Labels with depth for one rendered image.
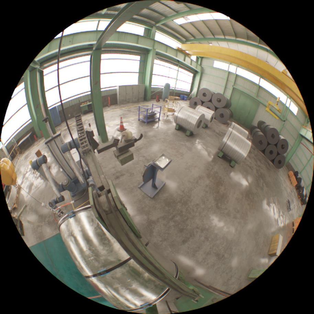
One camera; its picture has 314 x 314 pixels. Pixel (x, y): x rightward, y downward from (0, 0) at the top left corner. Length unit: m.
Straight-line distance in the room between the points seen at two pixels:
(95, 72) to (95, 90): 0.66
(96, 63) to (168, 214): 4.81
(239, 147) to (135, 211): 4.27
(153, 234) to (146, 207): 0.68
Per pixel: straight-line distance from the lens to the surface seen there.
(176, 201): 2.57
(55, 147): 2.21
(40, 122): 3.96
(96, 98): 3.67
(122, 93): 10.83
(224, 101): 10.47
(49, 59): 4.42
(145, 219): 2.35
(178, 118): 5.04
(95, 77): 3.66
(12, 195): 6.79
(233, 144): 4.33
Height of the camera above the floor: 2.32
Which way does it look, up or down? 44 degrees down
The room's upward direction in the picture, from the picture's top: 9 degrees clockwise
